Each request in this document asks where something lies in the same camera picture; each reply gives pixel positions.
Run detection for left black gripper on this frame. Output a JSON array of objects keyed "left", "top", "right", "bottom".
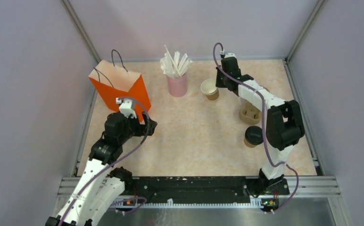
[{"left": 118, "top": 111, "right": 157, "bottom": 144}]

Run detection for orange paper bag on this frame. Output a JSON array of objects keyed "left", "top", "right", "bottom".
[{"left": 88, "top": 60, "right": 151, "bottom": 112}]

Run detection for black plastic cup lid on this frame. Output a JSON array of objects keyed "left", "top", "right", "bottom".
[{"left": 244, "top": 126, "right": 263, "bottom": 145}]

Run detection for brown paper coffee cup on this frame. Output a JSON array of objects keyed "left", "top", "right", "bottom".
[{"left": 243, "top": 139, "right": 257, "bottom": 148}]

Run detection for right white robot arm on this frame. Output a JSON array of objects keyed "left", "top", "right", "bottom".
[{"left": 216, "top": 56, "right": 305, "bottom": 195}]

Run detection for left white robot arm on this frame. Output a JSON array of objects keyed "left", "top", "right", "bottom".
[{"left": 45, "top": 112, "right": 157, "bottom": 226}]

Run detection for stack of brown paper cups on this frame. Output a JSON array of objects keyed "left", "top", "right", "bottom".
[{"left": 200, "top": 79, "right": 219, "bottom": 102}]

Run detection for pink cylindrical straw holder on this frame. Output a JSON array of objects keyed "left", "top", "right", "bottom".
[{"left": 166, "top": 73, "right": 188, "bottom": 97}]

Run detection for bundle of white wrapped straws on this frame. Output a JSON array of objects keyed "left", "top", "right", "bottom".
[{"left": 160, "top": 45, "right": 193, "bottom": 79}]

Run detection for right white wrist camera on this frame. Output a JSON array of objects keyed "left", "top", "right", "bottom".
[{"left": 220, "top": 51, "right": 236, "bottom": 59}]

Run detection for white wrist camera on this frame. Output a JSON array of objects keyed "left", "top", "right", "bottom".
[
  {"left": 116, "top": 97, "right": 138, "bottom": 119},
  {"left": 220, "top": 51, "right": 236, "bottom": 59}
]

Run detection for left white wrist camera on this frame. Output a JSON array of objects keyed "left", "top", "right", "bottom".
[{"left": 116, "top": 97, "right": 138, "bottom": 119}]

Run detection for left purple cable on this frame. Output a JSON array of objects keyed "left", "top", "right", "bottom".
[{"left": 57, "top": 97, "right": 151, "bottom": 226}]

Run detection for purple cable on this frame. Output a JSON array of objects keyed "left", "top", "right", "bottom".
[
  {"left": 212, "top": 42, "right": 299, "bottom": 214},
  {"left": 57, "top": 97, "right": 151, "bottom": 226}
]

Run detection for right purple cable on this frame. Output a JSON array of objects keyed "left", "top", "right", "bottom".
[{"left": 212, "top": 42, "right": 299, "bottom": 214}]

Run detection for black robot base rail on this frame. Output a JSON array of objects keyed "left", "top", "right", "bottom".
[{"left": 117, "top": 176, "right": 291, "bottom": 205}]

